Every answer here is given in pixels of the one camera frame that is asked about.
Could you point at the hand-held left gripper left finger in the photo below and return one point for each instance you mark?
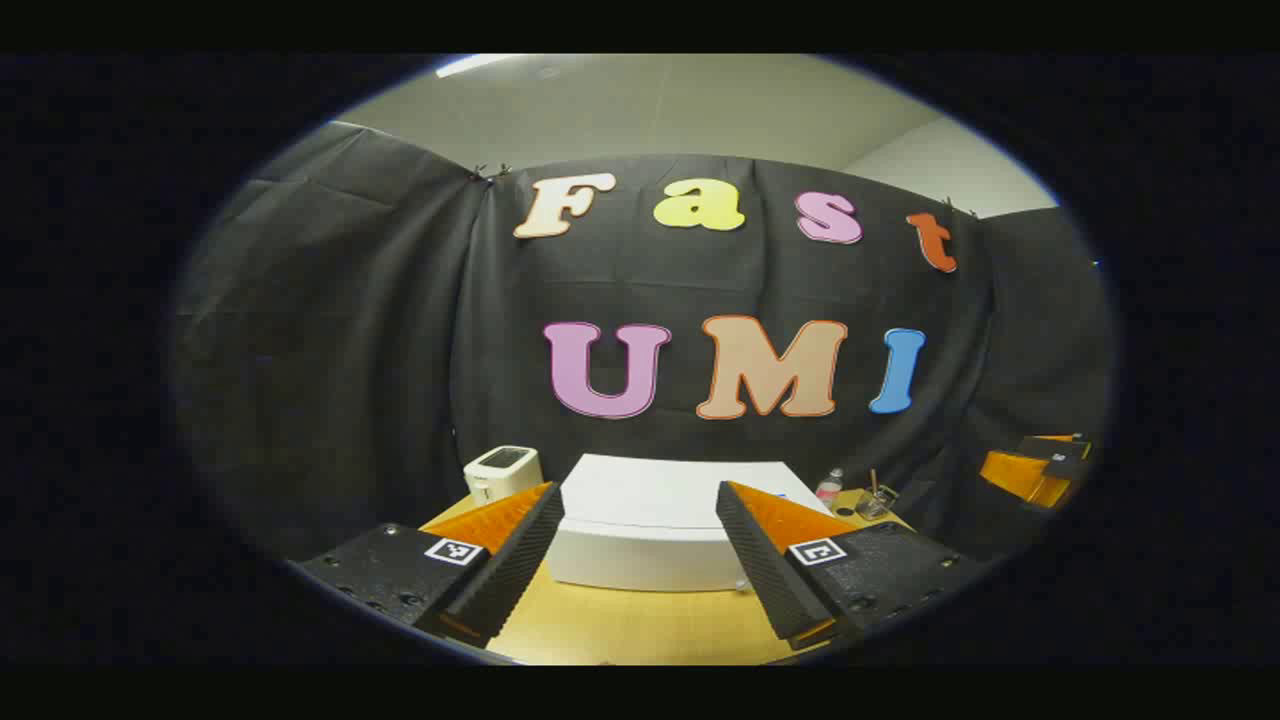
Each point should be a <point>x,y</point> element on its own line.
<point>510,575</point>

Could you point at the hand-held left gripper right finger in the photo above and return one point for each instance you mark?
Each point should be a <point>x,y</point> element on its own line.
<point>765,570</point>

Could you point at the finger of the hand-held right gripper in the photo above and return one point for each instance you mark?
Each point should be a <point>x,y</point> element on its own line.
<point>1020,475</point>

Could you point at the white microwave oven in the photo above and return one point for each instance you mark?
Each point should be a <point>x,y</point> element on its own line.
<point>650,500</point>

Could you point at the small bottle with pink label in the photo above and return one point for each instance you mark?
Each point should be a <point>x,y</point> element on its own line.
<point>829,490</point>

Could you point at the white toaster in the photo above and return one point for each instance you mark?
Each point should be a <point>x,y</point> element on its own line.
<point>500,470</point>

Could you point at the black backdrop cloth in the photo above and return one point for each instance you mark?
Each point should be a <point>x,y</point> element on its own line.
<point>350,350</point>

